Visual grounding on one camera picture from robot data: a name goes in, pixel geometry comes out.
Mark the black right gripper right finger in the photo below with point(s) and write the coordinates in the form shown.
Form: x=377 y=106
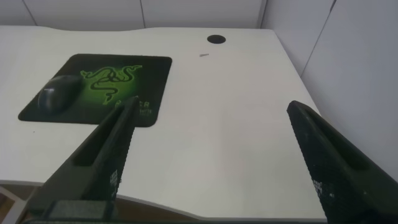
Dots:
x=342 y=168

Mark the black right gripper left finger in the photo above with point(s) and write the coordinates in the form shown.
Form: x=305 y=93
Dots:
x=105 y=155

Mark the black computer mouse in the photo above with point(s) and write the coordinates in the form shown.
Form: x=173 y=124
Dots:
x=57 y=95

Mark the black green Razer mouse pad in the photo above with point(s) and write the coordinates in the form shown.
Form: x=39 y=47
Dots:
x=102 y=102

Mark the small grey scrap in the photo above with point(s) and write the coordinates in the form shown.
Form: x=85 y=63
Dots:
x=204 y=55

